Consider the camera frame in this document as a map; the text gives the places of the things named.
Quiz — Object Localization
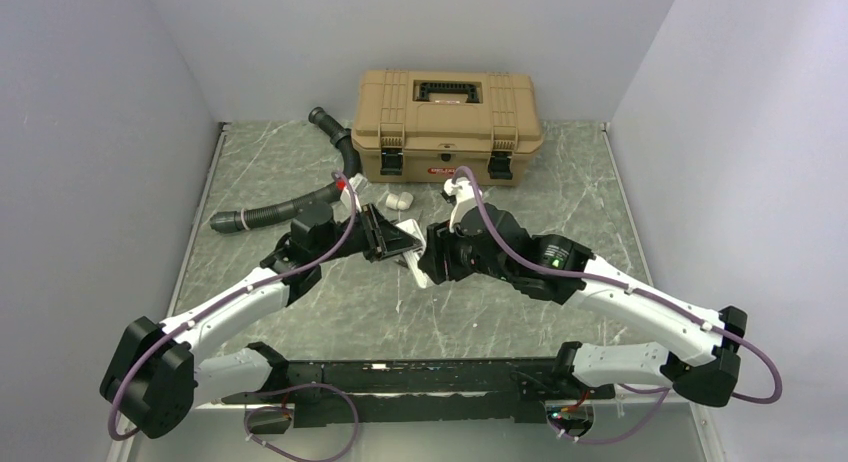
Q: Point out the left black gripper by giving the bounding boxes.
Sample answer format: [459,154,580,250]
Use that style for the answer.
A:
[315,203,422,264]

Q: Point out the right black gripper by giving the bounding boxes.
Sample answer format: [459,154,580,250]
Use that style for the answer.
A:
[417,216,514,284]

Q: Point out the white AC remote control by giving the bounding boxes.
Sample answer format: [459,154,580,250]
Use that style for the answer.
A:
[396,219,433,289]

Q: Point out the white pipe elbow fitting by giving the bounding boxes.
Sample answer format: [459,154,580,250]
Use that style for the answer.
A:
[385,192,414,211]

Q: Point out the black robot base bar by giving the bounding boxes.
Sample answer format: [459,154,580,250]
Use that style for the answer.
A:
[221,356,617,428]

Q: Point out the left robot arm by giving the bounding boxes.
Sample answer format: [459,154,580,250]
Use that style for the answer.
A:
[100,203,425,441]

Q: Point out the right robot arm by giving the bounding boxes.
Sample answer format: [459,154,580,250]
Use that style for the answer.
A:
[418,205,747,407]

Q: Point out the tan plastic toolbox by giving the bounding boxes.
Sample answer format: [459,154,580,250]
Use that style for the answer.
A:
[352,70,544,186]

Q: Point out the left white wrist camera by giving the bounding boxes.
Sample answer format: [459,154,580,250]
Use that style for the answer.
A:
[335,174,368,208]

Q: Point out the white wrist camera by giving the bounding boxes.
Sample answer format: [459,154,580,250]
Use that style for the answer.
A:
[443,177,479,233]
[335,174,368,208]

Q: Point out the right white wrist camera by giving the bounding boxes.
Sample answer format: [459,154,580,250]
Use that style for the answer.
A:
[443,177,479,233]

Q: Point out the black corrugated hose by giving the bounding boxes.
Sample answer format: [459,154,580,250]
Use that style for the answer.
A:
[209,107,363,235]

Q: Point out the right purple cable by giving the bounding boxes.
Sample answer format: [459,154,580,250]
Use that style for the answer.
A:
[450,166,784,447]

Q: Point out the aluminium frame rail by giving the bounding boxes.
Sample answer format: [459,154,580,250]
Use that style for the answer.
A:
[122,372,707,411]

